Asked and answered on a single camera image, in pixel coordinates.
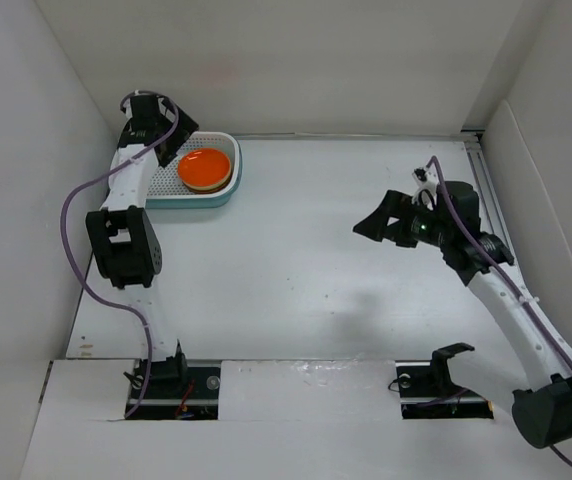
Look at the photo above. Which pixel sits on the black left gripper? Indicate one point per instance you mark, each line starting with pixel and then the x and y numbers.
pixel 184 130

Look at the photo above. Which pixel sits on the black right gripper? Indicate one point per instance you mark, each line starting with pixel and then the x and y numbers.
pixel 394 204

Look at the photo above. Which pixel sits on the orange plate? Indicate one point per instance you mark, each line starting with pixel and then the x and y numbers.
pixel 204 166

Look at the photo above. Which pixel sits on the beige plate with black patch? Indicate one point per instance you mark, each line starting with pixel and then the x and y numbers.
pixel 207 189

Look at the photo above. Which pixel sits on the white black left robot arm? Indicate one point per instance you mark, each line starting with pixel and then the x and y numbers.
pixel 125 246

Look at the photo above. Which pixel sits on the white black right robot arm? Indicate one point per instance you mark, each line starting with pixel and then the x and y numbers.
pixel 538 395

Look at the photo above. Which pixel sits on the white perforated plastic basket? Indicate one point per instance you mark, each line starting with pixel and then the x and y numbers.
pixel 167 191

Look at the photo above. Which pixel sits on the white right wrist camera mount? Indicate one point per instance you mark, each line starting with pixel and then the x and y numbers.
pixel 427 188

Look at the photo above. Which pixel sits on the aluminium rail right edge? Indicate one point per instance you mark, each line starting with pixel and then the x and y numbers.
pixel 493 215

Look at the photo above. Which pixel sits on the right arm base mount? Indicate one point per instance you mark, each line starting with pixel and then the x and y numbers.
pixel 422 398

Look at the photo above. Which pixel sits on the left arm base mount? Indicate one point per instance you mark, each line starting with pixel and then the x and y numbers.
pixel 196 400

